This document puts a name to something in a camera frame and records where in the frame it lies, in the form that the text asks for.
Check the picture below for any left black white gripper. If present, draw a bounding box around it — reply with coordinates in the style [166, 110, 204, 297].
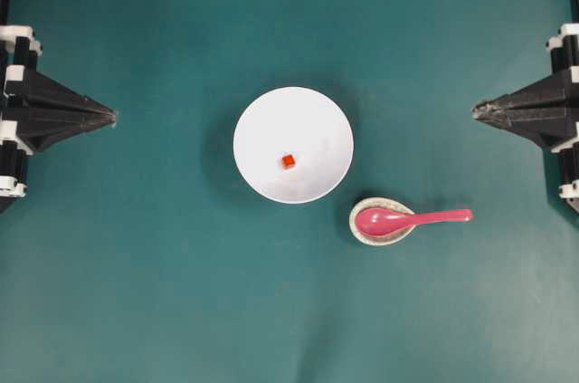
[1, 25, 117, 213]

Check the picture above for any pink plastic spoon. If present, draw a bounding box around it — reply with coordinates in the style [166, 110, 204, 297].
[355, 207, 474, 237]

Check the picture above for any small red block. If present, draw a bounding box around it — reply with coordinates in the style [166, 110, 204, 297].
[281, 154, 296, 169]

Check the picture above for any speckled ceramic spoon rest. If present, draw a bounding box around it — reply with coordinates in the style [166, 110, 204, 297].
[348, 197, 414, 246]

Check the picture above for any white round bowl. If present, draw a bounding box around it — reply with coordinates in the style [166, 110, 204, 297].
[233, 87, 354, 205]

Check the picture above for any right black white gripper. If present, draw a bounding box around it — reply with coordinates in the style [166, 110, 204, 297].
[470, 23, 579, 215]

